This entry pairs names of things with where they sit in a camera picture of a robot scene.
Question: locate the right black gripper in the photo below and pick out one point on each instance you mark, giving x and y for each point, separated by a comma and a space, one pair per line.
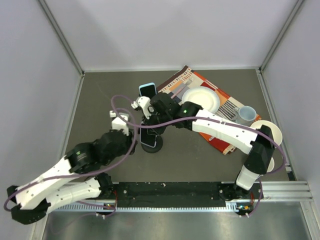
151, 120

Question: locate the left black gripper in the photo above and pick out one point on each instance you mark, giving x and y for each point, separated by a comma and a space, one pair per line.
130, 141

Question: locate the purple case phone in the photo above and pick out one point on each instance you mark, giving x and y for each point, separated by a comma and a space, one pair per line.
146, 139

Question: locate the blue case phone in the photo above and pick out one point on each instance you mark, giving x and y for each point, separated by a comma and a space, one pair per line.
147, 90

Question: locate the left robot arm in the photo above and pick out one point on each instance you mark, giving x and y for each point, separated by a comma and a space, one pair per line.
75, 177

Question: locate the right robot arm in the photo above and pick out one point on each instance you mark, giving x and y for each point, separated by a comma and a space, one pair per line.
258, 143

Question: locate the colourful patterned cloth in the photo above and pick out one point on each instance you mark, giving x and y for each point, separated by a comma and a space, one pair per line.
186, 79

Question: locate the white paper plate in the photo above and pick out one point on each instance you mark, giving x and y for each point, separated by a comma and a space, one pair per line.
203, 96

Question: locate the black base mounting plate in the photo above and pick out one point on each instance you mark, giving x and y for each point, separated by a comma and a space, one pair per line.
168, 194

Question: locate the light blue mug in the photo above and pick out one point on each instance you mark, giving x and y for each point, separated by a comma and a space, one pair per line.
245, 115

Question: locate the white bowl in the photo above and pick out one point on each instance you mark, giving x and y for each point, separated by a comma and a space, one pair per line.
276, 132

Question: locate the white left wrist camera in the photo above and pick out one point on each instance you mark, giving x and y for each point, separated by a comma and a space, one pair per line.
118, 124

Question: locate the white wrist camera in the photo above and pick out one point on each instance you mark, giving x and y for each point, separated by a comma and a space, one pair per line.
143, 103
118, 124

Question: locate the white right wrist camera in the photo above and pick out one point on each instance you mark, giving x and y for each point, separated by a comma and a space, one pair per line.
143, 103

